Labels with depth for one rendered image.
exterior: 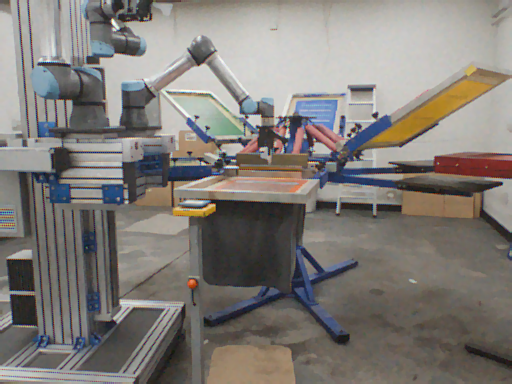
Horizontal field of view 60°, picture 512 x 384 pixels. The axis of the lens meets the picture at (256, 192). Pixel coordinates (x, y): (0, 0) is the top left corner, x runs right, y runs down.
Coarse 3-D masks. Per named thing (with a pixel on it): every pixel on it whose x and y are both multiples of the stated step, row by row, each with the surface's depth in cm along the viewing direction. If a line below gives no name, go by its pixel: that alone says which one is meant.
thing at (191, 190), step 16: (240, 176) 265; (256, 176) 262; (272, 176) 260; (288, 176) 257; (176, 192) 194; (192, 192) 193; (208, 192) 191; (224, 192) 189; (240, 192) 187; (256, 192) 185; (272, 192) 185; (288, 192) 185; (304, 192) 185
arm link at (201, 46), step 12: (204, 36) 226; (192, 48) 226; (204, 48) 221; (204, 60) 223; (216, 60) 223; (216, 72) 225; (228, 72) 225; (228, 84) 225; (240, 84) 228; (240, 96) 226; (252, 108) 225
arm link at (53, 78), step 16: (48, 0) 159; (48, 16) 160; (48, 32) 160; (64, 32) 165; (48, 48) 161; (64, 48) 165; (48, 64) 161; (64, 64) 164; (32, 80) 164; (48, 80) 159; (64, 80) 164; (48, 96) 163; (64, 96) 167
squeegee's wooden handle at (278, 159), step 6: (240, 156) 250; (246, 156) 249; (252, 156) 248; (258, 156) 248; (276, 156) 245; (282, 156) 244; (288, 156) 243; (294, 156) 242; (300, 156) 242; (306, 156) 241; (240, 162) 251; (246, 162) 250; (252, 162) 249; (258, 162) 248; (264, 162) 247; (276, 162) 245; (282, 162) 245; (288, 162) 244; (294, 162) 243; (300, 162) 242; (306, 162) 241
